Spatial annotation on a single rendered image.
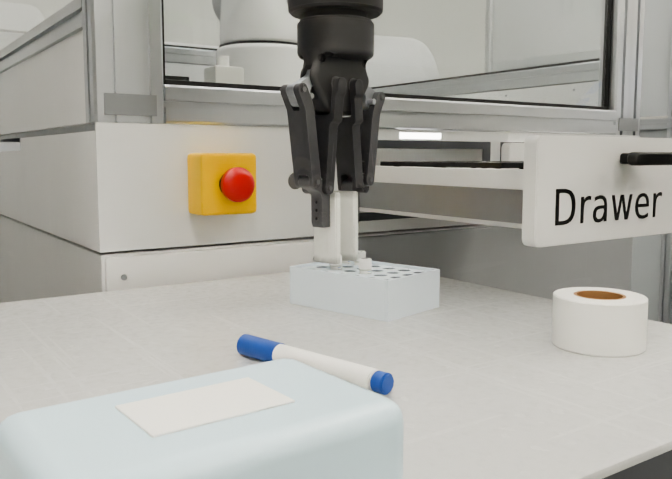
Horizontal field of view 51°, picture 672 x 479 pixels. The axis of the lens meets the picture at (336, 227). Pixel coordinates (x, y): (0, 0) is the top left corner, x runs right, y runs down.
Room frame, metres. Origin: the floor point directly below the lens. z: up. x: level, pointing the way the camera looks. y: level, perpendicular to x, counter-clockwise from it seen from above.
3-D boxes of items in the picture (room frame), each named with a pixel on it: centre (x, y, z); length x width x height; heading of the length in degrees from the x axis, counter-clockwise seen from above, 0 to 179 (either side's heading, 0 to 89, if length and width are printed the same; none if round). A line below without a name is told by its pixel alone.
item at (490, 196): (0.95, -0.19, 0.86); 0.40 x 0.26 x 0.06; 34
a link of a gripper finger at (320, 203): (0.68, 0.02, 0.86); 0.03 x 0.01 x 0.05; 139
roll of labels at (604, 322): (0.55, -0.21, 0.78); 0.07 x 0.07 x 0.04
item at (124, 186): (1.46, 0.11, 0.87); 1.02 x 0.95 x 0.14; 124
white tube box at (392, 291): (0.69, -0.03, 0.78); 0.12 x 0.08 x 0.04; 49
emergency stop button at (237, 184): (0.82, 0.12, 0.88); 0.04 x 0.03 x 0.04; 124
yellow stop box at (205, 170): (0.84, 0.13, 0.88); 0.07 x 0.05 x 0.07; 124
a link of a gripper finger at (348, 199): (0.72, -0.01, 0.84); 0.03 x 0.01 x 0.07; 49
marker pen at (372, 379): (0.47, 0.02, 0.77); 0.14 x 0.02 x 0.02; 47
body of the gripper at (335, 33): (0.71, 0.00, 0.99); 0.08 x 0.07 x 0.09; 139
